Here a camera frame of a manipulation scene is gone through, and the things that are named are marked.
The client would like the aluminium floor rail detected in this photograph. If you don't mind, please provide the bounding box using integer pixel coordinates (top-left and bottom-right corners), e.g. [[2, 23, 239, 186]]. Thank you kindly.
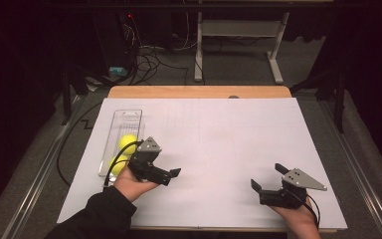
[[321, 99, 382, 239], [0, 96, 88, 239]]

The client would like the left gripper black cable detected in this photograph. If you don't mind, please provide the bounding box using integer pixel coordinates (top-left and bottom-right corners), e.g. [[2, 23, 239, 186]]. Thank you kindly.
[[102, 140, 144, 189]]

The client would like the white metal desk frame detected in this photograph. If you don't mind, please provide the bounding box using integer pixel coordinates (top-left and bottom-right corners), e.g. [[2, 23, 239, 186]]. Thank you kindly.
[[193, 11, 291, 86]]

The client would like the person's right hand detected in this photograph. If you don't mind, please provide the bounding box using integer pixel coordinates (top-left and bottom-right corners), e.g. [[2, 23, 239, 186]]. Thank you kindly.
[[268, 197, 321, 239]]

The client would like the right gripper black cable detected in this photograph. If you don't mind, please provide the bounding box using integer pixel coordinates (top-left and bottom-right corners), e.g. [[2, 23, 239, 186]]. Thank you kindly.
[[286, 190, 321, 231]]

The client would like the black computer tower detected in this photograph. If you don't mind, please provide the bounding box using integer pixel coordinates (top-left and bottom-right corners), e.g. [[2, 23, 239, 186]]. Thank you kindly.
[[91, 11, 137, 69]]

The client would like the person's left hand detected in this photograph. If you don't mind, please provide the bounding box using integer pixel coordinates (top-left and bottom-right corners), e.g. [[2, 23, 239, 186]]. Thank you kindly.
[[113, 165, 162, 203]]

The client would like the black metal stand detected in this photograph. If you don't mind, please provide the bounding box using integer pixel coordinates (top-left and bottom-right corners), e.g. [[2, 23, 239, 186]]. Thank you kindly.
[[59, 63, 91, 126], [291, 66, 349, 134]]

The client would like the yellow tennis ball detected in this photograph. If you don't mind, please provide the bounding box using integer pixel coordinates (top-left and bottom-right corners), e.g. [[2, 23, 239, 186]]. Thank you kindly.
[[117, 132, 139, 156], [107, 154, 129, 177]]

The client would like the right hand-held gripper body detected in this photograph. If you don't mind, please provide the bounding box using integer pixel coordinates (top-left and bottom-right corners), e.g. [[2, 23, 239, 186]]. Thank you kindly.
[[259, 167, 328, 210]]

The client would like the clear plastic container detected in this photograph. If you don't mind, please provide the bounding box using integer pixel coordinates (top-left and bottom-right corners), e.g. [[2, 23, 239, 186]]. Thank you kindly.
[[97, 109, 146, 182]]

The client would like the teal small box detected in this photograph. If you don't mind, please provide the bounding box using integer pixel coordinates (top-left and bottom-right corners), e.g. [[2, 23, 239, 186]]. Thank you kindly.
[[108, 66, 128, 77]]

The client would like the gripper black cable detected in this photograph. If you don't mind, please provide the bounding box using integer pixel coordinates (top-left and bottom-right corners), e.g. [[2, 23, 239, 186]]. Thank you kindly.
[[102, 140, 144, 189], [286, 190, 321, 231]]

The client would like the tangle of floor cables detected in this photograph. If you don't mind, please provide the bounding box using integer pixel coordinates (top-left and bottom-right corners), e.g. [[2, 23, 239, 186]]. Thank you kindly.
[[125, 13, 200, 87]]

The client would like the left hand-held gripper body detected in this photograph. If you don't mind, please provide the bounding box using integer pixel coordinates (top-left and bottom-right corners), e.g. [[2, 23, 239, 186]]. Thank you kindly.
[[126, 135, 173, 187]]

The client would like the long black floor cable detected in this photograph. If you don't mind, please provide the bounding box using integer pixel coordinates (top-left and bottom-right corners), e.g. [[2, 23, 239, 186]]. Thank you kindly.
[[56, 101, 103, 187]]

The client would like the white board mat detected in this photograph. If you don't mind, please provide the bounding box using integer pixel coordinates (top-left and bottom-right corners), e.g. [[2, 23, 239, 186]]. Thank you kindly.
[[56, 97, 348, 231]]

